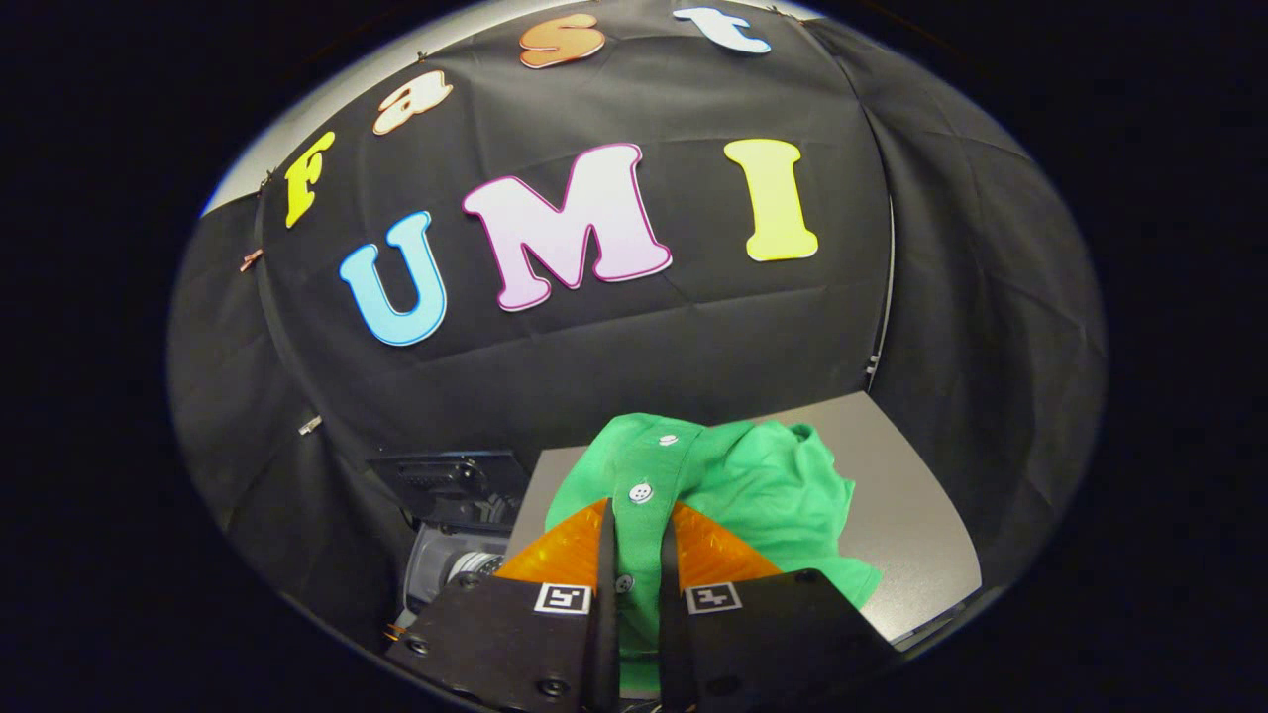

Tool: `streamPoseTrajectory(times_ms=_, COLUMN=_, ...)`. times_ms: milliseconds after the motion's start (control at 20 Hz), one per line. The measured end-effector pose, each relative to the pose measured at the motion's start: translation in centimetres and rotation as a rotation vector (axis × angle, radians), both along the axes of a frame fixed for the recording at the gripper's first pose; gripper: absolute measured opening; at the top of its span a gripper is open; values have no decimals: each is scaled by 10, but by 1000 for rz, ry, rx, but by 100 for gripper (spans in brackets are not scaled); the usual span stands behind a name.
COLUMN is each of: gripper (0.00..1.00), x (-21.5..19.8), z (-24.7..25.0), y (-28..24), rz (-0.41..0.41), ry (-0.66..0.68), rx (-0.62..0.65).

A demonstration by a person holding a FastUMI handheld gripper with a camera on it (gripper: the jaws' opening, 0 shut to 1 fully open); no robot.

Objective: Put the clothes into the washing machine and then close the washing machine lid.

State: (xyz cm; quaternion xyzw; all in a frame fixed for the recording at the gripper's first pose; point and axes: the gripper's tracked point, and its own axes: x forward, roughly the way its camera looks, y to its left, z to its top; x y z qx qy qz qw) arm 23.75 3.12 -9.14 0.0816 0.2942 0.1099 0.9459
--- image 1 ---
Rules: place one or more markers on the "black backdrop cloth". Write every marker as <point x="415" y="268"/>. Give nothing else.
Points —
<point x="644" y="337"/>

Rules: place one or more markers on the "small silver clip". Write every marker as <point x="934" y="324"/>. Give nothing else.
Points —
<point x="310" y="425"/>

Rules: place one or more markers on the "grey metal cabinet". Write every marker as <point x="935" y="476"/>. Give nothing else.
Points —
<point x="911" y="535"/>

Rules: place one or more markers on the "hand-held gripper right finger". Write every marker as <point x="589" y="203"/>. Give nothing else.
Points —
<point x="674" y="634"/>

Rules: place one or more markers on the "green polo shirt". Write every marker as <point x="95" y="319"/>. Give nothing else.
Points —
<point x="753" y="485"/>

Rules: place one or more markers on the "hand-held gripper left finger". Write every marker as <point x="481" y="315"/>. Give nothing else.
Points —
<point x="606" y="634"/>

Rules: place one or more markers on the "grey washing machine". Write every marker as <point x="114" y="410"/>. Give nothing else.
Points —
<point x="446" y="485"/>

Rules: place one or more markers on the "small red clip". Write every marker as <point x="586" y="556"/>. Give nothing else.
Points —
<point x="251" y="259"/>

